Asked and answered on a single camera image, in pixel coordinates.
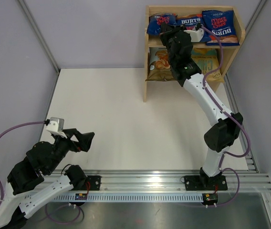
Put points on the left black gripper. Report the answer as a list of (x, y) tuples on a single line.
[(84, 140)]

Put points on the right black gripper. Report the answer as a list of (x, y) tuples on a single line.
[(167, 31)]

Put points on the blue Burts bag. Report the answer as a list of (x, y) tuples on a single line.
[(155, 21), (191, 21), (220, 23)]

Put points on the light blue cassava chips bag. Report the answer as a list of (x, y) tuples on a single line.
[(158, 65)]

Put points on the yellow kettle chips bag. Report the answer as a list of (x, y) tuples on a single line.
[(207, 61)]

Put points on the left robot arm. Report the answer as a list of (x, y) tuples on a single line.
[(26, 175)]

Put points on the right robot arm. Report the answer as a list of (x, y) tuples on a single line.
[(225, 125)]

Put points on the wooden two-tier shelf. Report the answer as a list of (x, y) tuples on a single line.
[(229, 52)]

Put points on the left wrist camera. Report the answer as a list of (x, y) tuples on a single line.
[(55, 127)]

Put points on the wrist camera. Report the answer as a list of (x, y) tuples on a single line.
[(196, 33), (55, 127)]

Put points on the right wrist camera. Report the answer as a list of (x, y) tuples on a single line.
[(196, 33)]

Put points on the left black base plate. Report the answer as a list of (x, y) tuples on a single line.
[(92, 183)]

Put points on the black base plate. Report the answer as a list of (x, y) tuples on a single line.
[(92, 183), (201, 183)]

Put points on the aluminium mounting rail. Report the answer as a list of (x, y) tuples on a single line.
[(168, 181)]

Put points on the white slotted cable duct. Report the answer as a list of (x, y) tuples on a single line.
[(130, 197)]

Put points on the right aluminium frame post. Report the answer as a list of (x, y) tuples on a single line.
[(255, 14)]

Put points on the aluminium frame post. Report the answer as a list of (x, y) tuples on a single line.
[(36, 30), (255, 14)]

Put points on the left aluminium frame post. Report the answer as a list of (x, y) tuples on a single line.
[(36, 30)]

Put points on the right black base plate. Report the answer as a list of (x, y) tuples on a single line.
[(201, 183)]

